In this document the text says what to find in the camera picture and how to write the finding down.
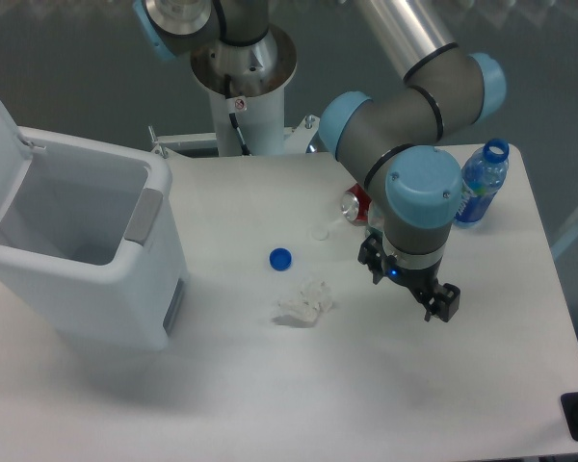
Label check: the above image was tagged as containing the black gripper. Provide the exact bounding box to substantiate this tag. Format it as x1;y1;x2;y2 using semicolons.
357;233;461;322

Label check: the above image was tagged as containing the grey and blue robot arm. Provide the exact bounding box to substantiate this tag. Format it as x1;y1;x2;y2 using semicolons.
134;1;507;321

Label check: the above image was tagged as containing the crushed red soda can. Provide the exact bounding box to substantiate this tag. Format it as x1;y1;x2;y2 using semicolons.
340;183;372;225

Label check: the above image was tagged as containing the blue bottle cap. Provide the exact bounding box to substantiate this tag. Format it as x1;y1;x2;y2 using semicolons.
269;247;293;271

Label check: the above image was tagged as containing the white trash can body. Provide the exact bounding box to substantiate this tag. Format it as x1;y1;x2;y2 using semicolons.
0;128;188;351

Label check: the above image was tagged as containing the small clear green-label bottle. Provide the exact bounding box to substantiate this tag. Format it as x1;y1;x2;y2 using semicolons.
366;201;384;235

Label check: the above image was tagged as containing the crumpled white tissue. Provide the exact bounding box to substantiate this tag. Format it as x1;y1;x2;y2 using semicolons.
272;278;333;328

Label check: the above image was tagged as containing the blue drink bottle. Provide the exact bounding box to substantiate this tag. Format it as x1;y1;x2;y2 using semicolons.
455;139;510;228

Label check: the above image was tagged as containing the white metal base frame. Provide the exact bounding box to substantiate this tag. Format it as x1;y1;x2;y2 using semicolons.
147;115;324;159

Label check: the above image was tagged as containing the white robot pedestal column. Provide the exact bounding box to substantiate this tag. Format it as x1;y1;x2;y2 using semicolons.
191;25;297;157

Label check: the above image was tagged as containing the black cable on pedestal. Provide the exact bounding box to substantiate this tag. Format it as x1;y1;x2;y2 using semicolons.
223;74;252;156

